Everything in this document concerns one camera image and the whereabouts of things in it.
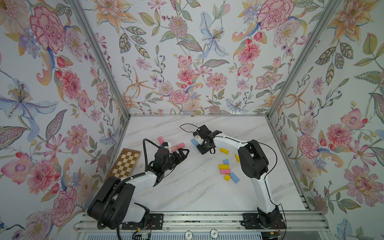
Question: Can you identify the aluminium frame post left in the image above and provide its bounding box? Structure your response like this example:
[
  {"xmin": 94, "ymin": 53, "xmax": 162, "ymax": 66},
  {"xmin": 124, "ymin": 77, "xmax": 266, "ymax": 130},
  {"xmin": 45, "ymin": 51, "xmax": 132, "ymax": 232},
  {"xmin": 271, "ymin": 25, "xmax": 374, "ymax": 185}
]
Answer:
[{"xmin": 69, "ymin": 0, "xmax": 131, "ymax": 120}]

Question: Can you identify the aluminium frame post right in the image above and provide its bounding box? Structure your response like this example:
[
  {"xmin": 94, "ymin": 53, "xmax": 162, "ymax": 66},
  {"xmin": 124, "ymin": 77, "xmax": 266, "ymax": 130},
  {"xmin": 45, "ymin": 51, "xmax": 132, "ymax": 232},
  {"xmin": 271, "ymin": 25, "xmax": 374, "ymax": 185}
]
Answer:
[{"xmin": 266, "ymin": 0, "xmax": 339, "ymax": 120}]

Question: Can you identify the light blue long block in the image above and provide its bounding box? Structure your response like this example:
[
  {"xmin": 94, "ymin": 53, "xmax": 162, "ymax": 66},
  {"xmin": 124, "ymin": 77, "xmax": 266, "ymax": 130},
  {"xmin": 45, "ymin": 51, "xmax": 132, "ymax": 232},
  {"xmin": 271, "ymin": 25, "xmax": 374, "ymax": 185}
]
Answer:
[{"xmin": 191, "ymin": 139, "xmax": 200, "ymax": 147}]

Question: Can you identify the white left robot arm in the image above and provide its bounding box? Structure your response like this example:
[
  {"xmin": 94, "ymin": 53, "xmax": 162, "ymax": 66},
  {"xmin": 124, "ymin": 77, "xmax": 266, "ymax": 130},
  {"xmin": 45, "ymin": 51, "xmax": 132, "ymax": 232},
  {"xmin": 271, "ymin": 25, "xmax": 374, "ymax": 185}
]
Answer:
[{"xmin": 87, "ymin": 148, "xmax": 190, "ymax": 230}]

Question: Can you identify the yellow upright block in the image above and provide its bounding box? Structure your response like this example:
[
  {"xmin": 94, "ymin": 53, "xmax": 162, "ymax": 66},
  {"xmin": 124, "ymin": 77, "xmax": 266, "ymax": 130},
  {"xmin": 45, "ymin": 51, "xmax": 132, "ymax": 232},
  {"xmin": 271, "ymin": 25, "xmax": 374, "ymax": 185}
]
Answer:
[{"xmin": 219, "ymin": 164, "xmax": 230, "ymax": 170}]

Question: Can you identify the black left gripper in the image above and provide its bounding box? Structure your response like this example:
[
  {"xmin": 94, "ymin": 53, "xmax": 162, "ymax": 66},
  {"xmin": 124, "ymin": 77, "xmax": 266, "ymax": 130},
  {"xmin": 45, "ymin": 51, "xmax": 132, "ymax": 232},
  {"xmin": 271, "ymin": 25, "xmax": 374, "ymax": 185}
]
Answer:
[{"xmin": 161, "ymin": 149, "xmax": 190, "ymax": 173}]

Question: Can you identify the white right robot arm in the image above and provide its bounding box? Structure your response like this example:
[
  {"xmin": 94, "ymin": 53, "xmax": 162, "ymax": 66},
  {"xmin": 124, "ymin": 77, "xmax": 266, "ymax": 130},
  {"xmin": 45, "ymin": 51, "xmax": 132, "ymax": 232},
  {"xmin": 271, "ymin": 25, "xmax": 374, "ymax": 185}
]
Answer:
[{"xmin": 193, "ymin": 125, "xmax": 283, "ymax": 229}]

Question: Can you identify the aluminium frame post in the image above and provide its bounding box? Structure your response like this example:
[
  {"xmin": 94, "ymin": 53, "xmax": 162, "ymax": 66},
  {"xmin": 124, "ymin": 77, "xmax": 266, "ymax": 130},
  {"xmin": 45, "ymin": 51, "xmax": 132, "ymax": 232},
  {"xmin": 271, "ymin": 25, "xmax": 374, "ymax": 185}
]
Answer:
[
  {"xmin": 266, "ymin": 0, "xmax": 339, "ymax": 120},
  {"xmin": 69, "ymin": 0, "xmax": 131, "ymax": 120}
]

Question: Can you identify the yellow rectangular block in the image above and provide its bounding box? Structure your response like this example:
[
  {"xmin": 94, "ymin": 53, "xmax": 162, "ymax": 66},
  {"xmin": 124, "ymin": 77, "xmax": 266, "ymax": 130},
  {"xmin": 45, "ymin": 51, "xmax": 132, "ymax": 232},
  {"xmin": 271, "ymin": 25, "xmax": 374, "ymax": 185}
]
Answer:
[{"xmin": 220, "ymin": 148, "xmax": 230, "ymax": 155}]

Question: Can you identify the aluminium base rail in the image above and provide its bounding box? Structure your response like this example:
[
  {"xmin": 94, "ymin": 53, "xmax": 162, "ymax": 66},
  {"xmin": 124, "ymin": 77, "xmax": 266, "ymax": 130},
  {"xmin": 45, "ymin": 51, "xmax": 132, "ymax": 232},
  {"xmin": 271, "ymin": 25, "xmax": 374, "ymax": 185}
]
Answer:
[{"xmin": 73, "ymin": 211, "xmax": 331, "ymax": 233}]

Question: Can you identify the wooden chessboard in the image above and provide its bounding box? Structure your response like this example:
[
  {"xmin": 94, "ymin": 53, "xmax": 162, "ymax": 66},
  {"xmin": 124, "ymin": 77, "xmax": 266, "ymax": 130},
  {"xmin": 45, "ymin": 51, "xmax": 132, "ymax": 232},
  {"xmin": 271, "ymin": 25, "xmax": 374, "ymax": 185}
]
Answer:
[{"xmin": 107, "ymin": 148, "xmax": 141, "ymax": 179}]

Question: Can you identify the pink rectangular block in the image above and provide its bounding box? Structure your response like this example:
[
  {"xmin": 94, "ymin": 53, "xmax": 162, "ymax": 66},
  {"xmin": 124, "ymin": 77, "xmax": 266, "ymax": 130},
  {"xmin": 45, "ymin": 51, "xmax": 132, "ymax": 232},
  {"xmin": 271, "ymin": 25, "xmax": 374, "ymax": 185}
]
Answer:
[{"xmin": 171, "ymin": 143, "xmax": 185, "ymax": 152}]

